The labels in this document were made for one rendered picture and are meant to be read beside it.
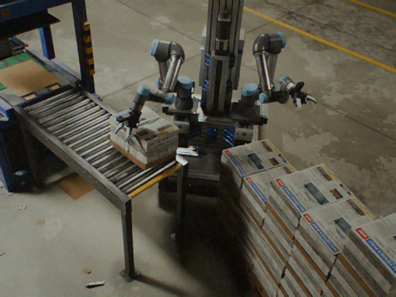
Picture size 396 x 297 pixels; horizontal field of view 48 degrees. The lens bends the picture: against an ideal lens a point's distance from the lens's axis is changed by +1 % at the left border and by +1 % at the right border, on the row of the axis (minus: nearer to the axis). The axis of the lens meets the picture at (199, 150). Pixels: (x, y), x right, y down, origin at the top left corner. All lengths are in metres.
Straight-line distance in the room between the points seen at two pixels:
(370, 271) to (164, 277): 1.68
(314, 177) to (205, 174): 1.33
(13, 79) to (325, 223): 2.73
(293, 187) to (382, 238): 0.63
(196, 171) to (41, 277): 1.45
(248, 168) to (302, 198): 0.59
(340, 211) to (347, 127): 2.62
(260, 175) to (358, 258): 1.01
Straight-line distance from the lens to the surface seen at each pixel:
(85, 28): 3.72
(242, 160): 3.06
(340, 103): 5.45
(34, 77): 4.01
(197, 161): 3.93
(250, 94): 3.38
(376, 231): 2.21
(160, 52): 3.09
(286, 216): 2.61
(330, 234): 2.42
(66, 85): 3.87
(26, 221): 3.88
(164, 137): 2.88
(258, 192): 2.85
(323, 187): 2.65
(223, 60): 3.39
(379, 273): 2.14
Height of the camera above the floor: 2.83
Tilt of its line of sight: 40 degrees down
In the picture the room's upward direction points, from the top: 5 degrees clockwise
